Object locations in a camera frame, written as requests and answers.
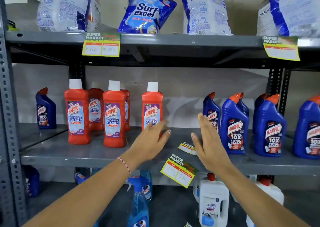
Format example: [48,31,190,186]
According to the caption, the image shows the blue red-capped toilet bottle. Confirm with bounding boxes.
[35,88,57,130]

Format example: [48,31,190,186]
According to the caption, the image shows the grey metal shelf rack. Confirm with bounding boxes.
[0,0,320,227]

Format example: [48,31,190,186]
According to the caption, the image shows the person's right hand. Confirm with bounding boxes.
[191,113,232,174]

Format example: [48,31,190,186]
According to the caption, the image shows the pink white bead bracelet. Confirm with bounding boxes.
[117,156,132,175]

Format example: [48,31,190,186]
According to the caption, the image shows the blue detergent pouch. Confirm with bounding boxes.
[117,0,178,35]

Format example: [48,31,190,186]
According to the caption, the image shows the white red-capped cleaner bottle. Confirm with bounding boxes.
[246,176,285,227]
[198,173,230,227]

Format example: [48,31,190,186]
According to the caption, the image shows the white detergent packet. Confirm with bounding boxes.
[257,0,278,36]
[87,0,102,32]

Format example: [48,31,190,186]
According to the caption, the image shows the blue refill pouch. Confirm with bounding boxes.
[23,165,41,198]
[75,172,88,185]

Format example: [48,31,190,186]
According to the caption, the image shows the person's right forearm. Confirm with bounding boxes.
[218,162,311,227]

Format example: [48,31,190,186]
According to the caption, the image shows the person's left hand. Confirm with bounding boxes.
[122,120,172,171]

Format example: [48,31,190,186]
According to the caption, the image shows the green packet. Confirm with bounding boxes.
[7,20,20,32]

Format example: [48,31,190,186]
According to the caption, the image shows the red bathroom cleaner bottle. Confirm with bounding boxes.
[142,82,164,135]
[64,79,91,145]
[87,88,105,132]
[102,80,127,148]
[121,89,131,132]

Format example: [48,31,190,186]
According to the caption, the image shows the person's left forearm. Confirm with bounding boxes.
[23,157,132,227]

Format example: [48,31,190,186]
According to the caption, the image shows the row of blue cleaner bottles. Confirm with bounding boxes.
[203,92,320,160]

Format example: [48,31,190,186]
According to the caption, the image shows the white blue detergent bag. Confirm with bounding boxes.
[181,0,234,36]
[37,0,92,33]
[270,0,320,37]

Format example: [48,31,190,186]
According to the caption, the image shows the blue glass cleaner spray bottle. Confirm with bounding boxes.
[136,170,153,201]
[126,176,150,227]

